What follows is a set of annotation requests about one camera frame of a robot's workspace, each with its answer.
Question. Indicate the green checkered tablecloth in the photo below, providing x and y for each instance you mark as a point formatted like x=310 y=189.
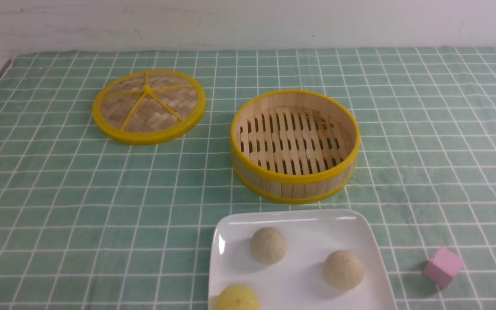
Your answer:
x=89 y=223

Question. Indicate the yellow bamboo steamer basket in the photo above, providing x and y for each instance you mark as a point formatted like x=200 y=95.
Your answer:
x=294 y=146

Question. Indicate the yellow bamboo steamer lid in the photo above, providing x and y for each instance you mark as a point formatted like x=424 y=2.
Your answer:
x=149 y=107

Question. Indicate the yellow steamed bun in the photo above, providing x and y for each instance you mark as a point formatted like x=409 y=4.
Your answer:
x=237 y=297

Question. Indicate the cream steamed bun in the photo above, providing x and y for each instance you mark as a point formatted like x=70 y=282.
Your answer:
x=343 y=270

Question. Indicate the white square plate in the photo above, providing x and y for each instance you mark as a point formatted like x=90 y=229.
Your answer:
x=297 y=282

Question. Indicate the beige steamed bun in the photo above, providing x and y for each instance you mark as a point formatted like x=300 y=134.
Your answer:
x=268 y=245

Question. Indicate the pink cube block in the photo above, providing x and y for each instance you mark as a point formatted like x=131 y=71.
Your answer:
x=443 y=267

